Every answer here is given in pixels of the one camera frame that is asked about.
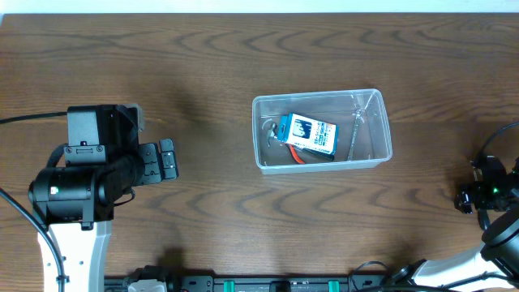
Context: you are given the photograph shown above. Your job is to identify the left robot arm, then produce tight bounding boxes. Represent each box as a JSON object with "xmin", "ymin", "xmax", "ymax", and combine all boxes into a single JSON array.
[{"xmin": 28, "ymin": 104, "xmax": 178, "ymax": 291}]

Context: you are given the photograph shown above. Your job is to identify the blue white cardboard box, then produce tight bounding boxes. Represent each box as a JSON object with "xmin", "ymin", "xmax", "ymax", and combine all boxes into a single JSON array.
[{"xmin": 277, "ymin": 113, "xmax": 339, "ymax": 161}]

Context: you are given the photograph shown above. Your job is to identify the left black cable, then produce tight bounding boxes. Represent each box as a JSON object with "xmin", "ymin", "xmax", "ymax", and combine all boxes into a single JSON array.
[{"xmin": 0, "ymin": 111, "xmax": 70, "ymax": 292}]

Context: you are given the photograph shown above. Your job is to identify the silver wrench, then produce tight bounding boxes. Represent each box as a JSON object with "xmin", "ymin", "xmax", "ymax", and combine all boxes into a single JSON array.
[{"xmin": 347, "ymin": 109, "xmax": 364, "ymax": 161}]

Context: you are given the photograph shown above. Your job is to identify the small claw hammer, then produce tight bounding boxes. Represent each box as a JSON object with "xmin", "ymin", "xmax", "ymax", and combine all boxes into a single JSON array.
[{"xmin": 266, "ymin": 122, "xmax": 277, "ymax": 148}]

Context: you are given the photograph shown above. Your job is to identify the black yellow screwdriver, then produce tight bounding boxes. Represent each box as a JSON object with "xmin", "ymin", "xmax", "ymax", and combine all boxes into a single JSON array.
[{"xmin": 478, "ymin": 209, "xmax": 491, "ymax": 231}]

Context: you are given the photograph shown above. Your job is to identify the clear plastic storage container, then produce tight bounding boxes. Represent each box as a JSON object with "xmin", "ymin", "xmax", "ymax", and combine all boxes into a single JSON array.
[{"xmin": 252, "ymin": 88, "xmax": 393, "ymax": 174}]

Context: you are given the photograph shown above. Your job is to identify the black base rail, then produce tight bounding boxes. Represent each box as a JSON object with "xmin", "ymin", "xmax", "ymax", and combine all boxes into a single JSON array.
[{"xmin": 104, "ymin": 265, "xmax": 411, "ymax": 292}]

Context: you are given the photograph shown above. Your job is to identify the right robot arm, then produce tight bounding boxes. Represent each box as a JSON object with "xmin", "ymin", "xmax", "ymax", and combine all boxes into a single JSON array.
[{"xmin": 388, "ymin": 155, "xmax": 518, "ymax": 291}]

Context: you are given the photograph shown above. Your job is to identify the red handled pliers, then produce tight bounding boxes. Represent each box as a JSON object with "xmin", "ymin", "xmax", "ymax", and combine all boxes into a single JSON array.
[{"xmin": 287, "ymin": 144, "xmax": 305, "ymax": 165}]

